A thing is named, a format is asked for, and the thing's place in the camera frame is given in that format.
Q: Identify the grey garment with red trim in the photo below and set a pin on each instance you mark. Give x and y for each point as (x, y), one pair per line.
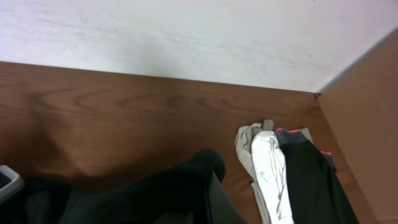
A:
(285, 136)

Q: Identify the black t-shirt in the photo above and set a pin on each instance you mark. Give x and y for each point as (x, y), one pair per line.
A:
(188, 193)

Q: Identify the white crumpled garment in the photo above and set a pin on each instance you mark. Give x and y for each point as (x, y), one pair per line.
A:
(258, 150)

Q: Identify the dark navy garment in pile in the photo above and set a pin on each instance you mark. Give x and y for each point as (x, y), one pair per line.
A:
(315, 193)

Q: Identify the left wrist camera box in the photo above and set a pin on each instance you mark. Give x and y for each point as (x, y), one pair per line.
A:
(11, 183)

